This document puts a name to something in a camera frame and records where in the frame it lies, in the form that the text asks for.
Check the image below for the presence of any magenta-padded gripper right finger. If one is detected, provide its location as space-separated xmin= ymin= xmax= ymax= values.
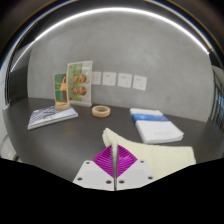
xmin=115 ymin=143 xmax=157 ymax=192

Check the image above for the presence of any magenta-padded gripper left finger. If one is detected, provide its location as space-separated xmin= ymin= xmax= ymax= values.
xmin=72 ymin=143 xmax=117 ymax=192

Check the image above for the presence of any cream terry towel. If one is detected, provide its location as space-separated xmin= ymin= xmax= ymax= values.
xmin=101 ymin=127 xmax=197 ymax=181

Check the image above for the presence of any white book with blue band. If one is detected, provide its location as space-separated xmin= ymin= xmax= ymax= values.
xmin=129 ymin=107 xmax=185 ymax=145

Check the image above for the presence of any beige tape roll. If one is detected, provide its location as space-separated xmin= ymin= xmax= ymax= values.
xmin=91 ymin=104 xmax=111 ymax=118

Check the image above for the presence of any grey-blue printed magazine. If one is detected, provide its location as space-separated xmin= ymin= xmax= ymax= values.
xmin=27 ymin=105 xmax=79 ymax=131

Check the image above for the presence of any small sign on wooden base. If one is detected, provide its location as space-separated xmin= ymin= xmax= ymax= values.
xmin=53 ymin=72 xmax=72 ymax=111

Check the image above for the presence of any large acrylic sign stand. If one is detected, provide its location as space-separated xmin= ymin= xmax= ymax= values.
xmin=66 ymin=60 xmax=94 ymax=108

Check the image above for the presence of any dark-framed glass partition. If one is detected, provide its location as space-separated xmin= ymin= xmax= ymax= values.
xmin=208 ymin=66 xmax=224 ymax=131

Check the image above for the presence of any curved ceiling light strip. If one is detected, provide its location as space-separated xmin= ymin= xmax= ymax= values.
xmin=9 ymin=7 xmax=210 ymax=73

